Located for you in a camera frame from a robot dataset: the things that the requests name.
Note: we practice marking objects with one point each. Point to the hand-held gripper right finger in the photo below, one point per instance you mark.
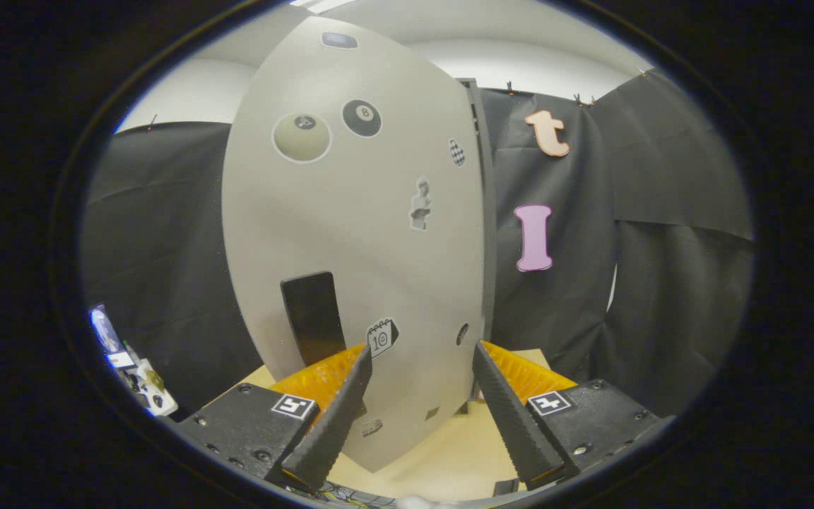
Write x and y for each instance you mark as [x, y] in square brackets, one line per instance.
[513, 424]

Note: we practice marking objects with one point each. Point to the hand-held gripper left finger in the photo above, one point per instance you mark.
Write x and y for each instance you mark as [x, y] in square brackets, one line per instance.
[333, 424]

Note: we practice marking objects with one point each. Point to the small black block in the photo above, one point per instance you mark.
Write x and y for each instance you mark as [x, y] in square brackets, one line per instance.
[506, 487]

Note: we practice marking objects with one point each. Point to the black backdrop cloth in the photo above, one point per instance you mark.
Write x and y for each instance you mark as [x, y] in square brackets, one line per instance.
[661, 283]

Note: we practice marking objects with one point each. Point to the blue and white clutter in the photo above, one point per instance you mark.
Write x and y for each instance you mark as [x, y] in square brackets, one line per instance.
[135, 367]

